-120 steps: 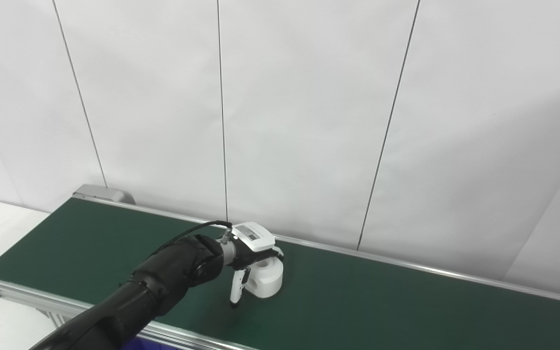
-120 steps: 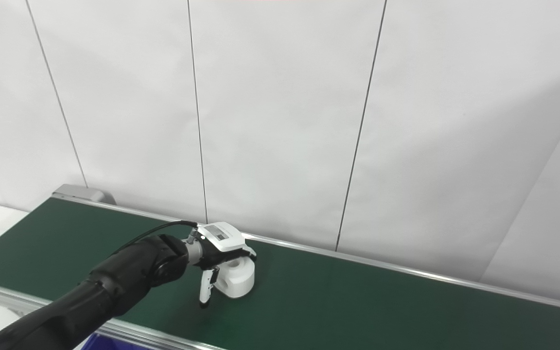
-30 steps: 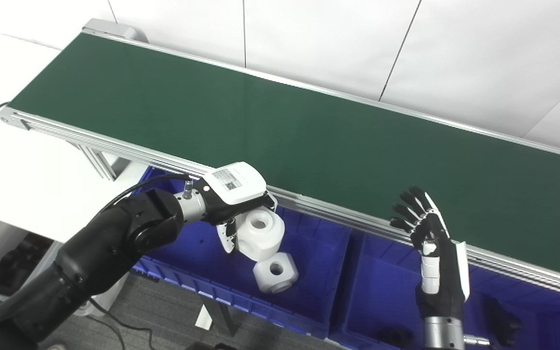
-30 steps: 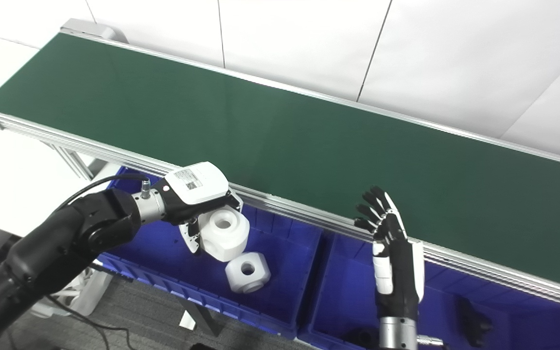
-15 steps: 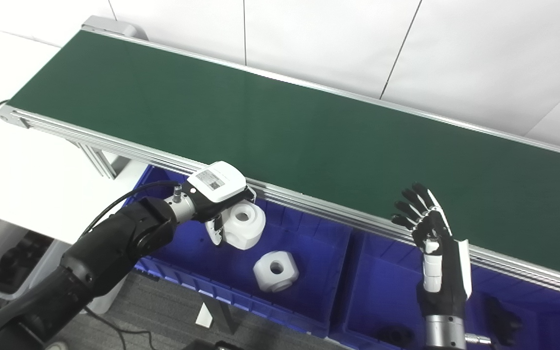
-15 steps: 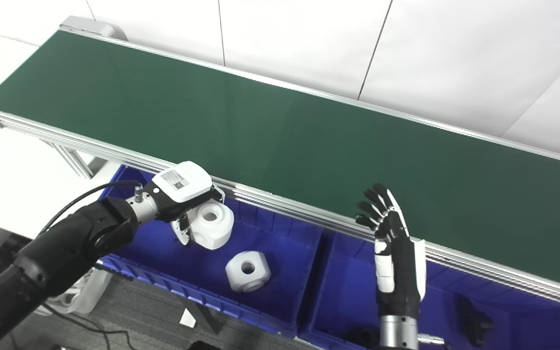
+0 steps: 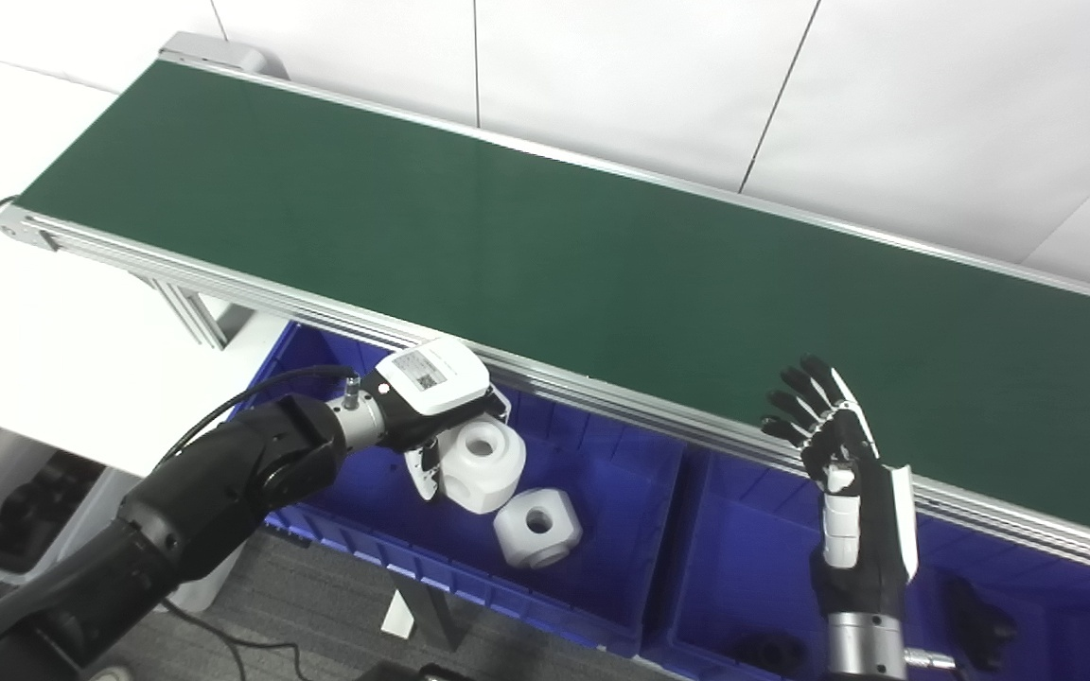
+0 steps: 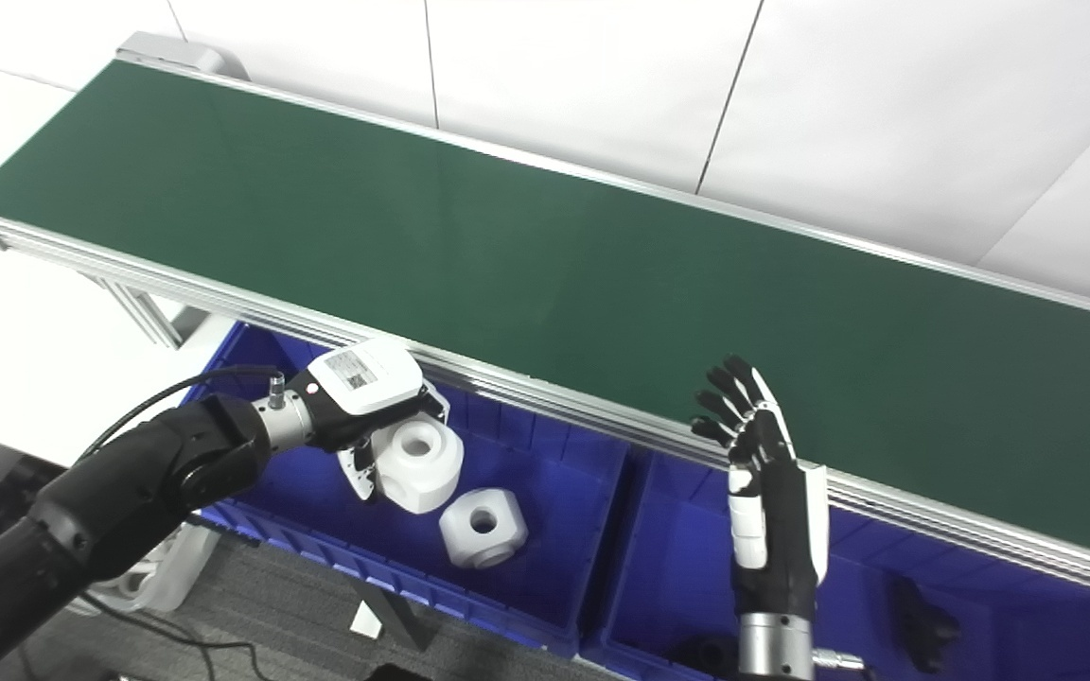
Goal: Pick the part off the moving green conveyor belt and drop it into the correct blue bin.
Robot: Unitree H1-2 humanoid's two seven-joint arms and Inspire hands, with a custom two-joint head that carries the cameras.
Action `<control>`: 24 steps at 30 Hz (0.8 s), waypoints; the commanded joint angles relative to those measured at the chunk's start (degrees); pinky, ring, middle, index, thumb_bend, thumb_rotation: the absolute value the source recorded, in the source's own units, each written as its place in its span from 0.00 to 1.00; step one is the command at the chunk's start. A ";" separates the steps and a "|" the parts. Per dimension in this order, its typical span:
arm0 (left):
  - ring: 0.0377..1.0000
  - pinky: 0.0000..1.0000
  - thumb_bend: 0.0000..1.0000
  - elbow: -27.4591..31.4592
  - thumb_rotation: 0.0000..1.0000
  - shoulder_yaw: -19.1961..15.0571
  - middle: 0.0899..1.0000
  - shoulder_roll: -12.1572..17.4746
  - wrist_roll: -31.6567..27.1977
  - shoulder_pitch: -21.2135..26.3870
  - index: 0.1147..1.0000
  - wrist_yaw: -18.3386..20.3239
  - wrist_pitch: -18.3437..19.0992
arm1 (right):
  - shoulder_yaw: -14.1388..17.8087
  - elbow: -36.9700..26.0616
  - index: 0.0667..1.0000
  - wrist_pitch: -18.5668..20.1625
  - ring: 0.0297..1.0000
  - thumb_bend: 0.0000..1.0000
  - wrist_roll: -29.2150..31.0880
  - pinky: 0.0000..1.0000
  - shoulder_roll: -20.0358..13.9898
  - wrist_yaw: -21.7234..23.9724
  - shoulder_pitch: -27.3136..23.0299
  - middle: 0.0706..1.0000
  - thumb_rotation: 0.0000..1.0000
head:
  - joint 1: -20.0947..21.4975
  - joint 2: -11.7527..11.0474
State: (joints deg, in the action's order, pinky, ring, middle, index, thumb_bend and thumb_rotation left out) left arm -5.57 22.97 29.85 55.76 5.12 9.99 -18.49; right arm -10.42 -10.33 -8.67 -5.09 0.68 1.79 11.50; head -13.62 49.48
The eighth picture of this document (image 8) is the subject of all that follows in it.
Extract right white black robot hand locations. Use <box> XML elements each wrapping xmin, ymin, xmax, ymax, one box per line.
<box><xmin>691</xmin><ymin>355</ymin><xmax>831</xmax><ymax>621</ymax></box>

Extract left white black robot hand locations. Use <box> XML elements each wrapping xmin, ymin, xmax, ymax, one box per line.
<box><xmin>295</xmin><ymin>338</ymin><xmax>452</xmax><ymax>503</ymax></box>

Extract white hexagonal plastic part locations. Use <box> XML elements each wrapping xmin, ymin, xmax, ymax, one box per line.
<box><xmin>438</xmin><ymin>487</ymin><xmax>530</xmax><ymax>571</ymax></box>
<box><xmin>372</xmin><ymin>420</ymin><xmax>466</xmax><ymax>515</ymax></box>

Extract blue plastic bin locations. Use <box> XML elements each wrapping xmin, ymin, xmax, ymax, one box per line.
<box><xmin>180</xmin><ymin>321</ymin><xmax>630</xmax><ymax>659</ymax></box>
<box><xmin>582</xmin><ymin>448</ymin><xmax>1090</xmax><ymax>681</ymax></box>

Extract black plastic part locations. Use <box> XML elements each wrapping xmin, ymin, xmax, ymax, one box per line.
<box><xmin>889</xmin><ymin>574</ymin><xmax>963</xmax><ymax>675</ymax></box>

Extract green conveyor belt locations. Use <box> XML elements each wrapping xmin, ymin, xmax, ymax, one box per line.
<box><xmin>0</xmin><ymin>51</ymin><xmax>1090</xmax><ymax>607</ymax></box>

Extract aluminium conveyor leg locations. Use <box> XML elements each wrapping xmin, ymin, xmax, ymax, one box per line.
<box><xmin>79</xmin><ymin>273</ymin><xmax>207</xmax><ymax>352</ymax></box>

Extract gray conveyor end housing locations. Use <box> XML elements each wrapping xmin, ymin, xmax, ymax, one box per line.
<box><xmin>116</xmin><ymin>30</ymin><xmax>250</xmax><ymax>82</ymax></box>

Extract small white block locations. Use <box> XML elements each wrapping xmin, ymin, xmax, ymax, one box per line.
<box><xmin>348</xmin><ymin>600</ymin><xmax>386</xmax><ymax>641</ymax></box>

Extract white plastic housing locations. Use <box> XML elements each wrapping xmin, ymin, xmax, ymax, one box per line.
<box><xmin>89</xmin><ymin>518</ymin><xmax>221</xmax><ymax>615</ymax></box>

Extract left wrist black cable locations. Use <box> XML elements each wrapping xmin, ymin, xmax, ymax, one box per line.
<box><xmin>72</xmin><ymin>363</ymin><xmax>288</xmax><ymax>465</ymax></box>

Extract black floor cable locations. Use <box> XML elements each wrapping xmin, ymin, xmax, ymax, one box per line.
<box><xmin>79</xmin><ymin>590</ymin><xmax>283</xmax><ymax>681</ymax></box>

